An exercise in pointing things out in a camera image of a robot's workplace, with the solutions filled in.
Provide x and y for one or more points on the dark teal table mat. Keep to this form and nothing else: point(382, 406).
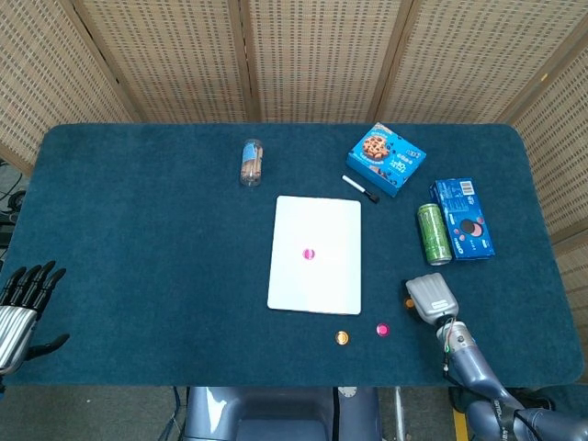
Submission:
point(138, 257)

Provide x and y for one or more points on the blue-grey robot torso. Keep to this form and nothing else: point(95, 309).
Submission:
point(275, 413)

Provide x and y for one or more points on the clear jar of biscuit sticks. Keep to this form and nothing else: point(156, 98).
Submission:
point(252, 161)

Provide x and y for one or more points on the thin metal pole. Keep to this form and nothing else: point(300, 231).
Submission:
point(399, 411)

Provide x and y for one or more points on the white magnetic board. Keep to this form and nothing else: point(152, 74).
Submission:
point(316, 275)

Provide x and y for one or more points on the green drink can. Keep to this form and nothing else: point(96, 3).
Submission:
point(433, 235)

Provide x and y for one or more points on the round yellow magnet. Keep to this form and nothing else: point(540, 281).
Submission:
point(341, 337)
point(407, 303)

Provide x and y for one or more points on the white marker with black cap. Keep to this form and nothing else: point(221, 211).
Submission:
point(358, 187)

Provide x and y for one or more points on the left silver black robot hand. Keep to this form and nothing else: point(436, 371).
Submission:
point(18, 317)

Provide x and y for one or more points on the blue Oreo cookie box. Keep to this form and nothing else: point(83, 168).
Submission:
point(463, 220)

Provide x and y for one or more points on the woven bamboo folding screen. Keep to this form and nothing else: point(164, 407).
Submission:
point(321, 59)

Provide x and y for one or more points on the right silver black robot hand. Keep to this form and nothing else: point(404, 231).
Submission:
point(432, 298)

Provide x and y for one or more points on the blue chocolate chip cookie box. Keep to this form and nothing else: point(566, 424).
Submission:
point(385, 158)

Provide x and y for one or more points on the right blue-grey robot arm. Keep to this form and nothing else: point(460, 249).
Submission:
point(478, 367)

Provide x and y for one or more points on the round red magnet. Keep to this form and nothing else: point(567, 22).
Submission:
point(382, 329)
point(308, 253)

